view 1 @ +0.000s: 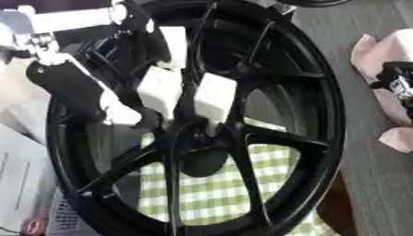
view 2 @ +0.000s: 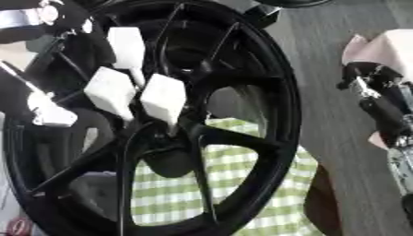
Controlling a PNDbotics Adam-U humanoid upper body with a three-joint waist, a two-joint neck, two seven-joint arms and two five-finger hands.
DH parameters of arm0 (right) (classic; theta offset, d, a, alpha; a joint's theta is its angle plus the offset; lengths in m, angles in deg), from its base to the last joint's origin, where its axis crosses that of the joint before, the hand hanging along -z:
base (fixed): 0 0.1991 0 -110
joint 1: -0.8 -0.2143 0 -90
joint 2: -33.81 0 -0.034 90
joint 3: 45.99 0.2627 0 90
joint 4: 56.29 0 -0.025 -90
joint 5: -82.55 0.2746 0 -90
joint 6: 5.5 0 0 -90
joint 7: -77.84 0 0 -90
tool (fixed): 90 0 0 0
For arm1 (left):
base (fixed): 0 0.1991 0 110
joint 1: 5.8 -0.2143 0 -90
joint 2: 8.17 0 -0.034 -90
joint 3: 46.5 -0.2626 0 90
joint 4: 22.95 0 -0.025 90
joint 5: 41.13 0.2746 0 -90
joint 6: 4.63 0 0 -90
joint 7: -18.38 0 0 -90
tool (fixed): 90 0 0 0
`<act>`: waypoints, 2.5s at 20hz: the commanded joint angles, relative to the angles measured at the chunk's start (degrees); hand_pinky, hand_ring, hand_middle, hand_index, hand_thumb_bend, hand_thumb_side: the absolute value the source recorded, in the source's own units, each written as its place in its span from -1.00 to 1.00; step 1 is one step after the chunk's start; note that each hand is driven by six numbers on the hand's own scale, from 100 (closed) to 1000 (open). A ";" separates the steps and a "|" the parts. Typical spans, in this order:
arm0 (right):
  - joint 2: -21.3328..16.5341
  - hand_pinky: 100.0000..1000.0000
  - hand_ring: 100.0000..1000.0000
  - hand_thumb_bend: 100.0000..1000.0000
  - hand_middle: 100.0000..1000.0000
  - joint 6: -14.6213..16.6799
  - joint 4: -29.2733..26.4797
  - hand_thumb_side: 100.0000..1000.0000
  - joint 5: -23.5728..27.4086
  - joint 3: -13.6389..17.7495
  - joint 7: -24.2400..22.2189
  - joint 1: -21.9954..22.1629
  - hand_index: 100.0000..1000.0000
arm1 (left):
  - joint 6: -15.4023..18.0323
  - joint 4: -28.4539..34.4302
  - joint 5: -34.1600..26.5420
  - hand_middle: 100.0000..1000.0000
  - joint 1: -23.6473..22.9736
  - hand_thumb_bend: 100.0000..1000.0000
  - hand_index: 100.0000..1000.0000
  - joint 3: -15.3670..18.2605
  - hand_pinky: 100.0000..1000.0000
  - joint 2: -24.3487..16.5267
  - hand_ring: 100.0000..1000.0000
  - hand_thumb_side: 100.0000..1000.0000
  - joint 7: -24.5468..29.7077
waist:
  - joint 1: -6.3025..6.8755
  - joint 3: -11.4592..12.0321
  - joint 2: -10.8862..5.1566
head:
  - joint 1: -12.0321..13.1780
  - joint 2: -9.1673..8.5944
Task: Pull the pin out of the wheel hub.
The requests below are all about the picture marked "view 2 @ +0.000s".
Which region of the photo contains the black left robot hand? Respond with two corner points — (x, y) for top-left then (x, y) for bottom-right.
(0, 17), (118, 128)

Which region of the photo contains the black block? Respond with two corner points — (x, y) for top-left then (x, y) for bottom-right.
(240, 4), (283, 30)

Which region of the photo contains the red and white object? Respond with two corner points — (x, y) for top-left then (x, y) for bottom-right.
(3, 216), (36, 236)

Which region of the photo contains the black spoked wheel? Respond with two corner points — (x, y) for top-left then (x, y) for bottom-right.
(0, 0), (303, 236)

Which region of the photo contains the black round object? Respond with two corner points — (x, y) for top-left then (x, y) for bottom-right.
(252, 0), (336, 9)

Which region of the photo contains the pale pink cloth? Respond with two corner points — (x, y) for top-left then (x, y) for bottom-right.
(340, 29), (413, 81)

